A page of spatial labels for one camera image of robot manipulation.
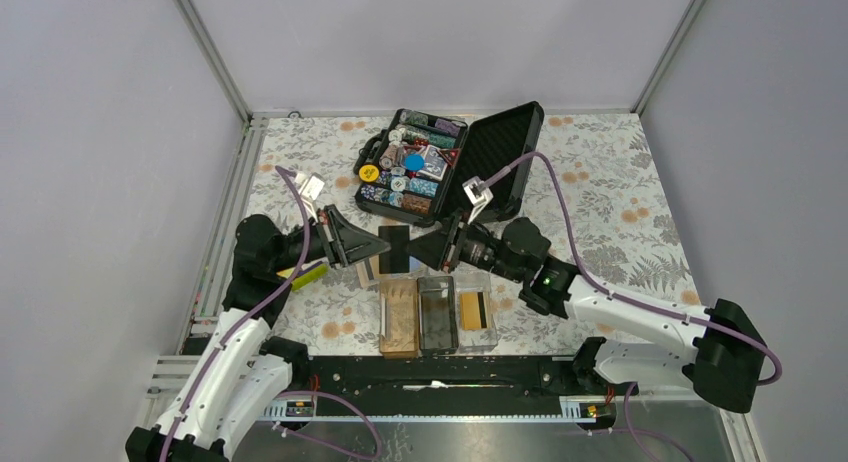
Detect blue round poker chip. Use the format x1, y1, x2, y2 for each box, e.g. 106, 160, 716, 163
404, 154, 425, 172

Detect smoky black card holder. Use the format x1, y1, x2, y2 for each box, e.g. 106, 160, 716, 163
417, 276, 459, 357

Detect colourful sticky note stack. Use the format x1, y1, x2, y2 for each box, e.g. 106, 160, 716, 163
272, 261, 329, 291

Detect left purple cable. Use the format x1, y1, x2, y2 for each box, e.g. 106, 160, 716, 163
158, 166, 314, 462

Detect clear transparent card holder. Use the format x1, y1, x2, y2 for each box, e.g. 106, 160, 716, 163
455, 273, 499, 354

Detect black poker chip case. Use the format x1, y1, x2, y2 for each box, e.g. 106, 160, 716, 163
354, 101, 544, 227

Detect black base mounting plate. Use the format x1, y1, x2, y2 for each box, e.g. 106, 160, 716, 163
248, 354, 641, 419

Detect blue playing card deck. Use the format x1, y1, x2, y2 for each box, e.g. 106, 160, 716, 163
417, 146, 449, 181

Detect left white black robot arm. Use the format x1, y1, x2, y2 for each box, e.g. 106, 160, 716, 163
125, 205, 390, 461

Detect yellow round poker chip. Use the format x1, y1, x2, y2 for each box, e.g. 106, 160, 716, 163
358, 164, 381, 183

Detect gold magnetic stripe cards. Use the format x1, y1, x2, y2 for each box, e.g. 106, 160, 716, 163
459, 292, 489, 331

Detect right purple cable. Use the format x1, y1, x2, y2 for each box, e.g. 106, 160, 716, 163
480, 150, 784, 387

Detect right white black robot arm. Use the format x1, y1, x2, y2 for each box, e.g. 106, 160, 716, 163
408, 216, 766, 413

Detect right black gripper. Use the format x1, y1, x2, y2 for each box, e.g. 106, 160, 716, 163
401, 208, 526, 283

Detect amber transparent card holder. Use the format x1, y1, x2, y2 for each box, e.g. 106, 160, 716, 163
379, 279, 419, 359

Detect purple cable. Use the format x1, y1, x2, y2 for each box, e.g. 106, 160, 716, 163
480, 150, 784, 387
158, 166, 314, 462

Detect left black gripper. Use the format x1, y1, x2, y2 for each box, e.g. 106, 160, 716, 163
271, 203, 391, 272

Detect floral patterned table mat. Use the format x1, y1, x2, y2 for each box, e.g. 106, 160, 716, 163
245, 114, 700, 356

